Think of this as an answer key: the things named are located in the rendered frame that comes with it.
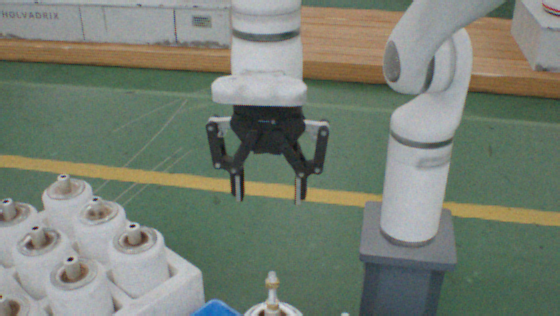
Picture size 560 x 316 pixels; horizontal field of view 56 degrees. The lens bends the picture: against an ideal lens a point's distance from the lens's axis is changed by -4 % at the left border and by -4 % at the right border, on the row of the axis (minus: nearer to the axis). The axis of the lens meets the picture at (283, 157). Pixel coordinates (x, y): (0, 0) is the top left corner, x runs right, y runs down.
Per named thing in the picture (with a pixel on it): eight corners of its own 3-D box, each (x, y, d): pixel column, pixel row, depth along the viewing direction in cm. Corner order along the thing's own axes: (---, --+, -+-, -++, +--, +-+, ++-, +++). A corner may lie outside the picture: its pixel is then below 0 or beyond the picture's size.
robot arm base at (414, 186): (380, 210, 92) (390, 117, 83) (435, 216, 90) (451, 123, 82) (377, 244, 84) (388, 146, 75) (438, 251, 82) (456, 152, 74)
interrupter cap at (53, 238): (49, 225, 96) (48, 222, 96) (70, 243, 92) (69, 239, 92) (9, 244, 92) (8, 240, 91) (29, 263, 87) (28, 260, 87)
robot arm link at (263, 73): (210, 105, 53) (206, 43, 49) (231, 65, 62) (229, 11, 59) (305, 109, 52) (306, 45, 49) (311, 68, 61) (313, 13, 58)
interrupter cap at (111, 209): (104, 198, 104) (104, 195, 104) (127, 213, 100) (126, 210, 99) (69, 215, 99) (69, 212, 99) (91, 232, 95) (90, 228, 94)
